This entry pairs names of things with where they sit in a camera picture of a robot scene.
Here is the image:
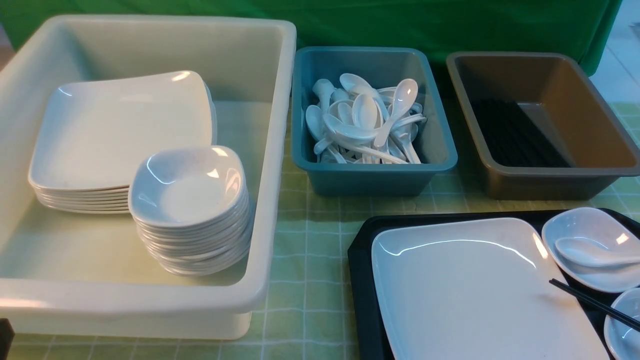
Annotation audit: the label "black serving tray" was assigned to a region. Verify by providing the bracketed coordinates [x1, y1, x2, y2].
[347, 208, 640, 360]

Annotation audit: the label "teal plastic bin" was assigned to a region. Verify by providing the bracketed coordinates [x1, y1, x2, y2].
[290, 46, 458, 198]

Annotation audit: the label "brown plastic bin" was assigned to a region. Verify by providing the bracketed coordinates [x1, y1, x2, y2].
[446, 51, 639, 201]

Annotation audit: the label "black chopsticks pair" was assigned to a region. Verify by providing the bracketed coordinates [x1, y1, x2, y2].
[548, 278, 640, 333]

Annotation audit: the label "white small bowl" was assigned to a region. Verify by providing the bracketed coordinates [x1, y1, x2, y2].
[604, 288, 640, 360]
[541, 207, 640, 294]

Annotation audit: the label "pile of white soup spoons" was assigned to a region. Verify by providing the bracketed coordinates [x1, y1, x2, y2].
[304, 73, 427, 165]

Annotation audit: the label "large white square rice plate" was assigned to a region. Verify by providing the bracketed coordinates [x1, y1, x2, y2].
[371, 218, 610, 360]

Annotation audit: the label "green checkered tablecloth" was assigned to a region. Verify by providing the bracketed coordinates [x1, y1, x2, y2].
[1, 99, 639, 360]

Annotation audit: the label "white soup spoon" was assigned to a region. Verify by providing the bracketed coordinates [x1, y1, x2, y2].
[555, 237, 640, 268]

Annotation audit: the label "stack of white small bowls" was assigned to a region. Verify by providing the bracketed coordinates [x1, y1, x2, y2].
[128, 145, 255, 277]

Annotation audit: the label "black chopsticks in bin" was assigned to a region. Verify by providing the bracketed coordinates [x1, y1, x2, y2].
[471, 98, 571, 168]

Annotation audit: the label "green backdrop cloth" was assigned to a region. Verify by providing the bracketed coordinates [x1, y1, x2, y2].
[0, 0, 622, 75]

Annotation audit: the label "stack of white square plates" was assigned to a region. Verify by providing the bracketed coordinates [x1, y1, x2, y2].
[28, 70, 218, 215]

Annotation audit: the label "large white plastic tub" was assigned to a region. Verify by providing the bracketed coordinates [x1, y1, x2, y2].
[1, 14, 297, 340]

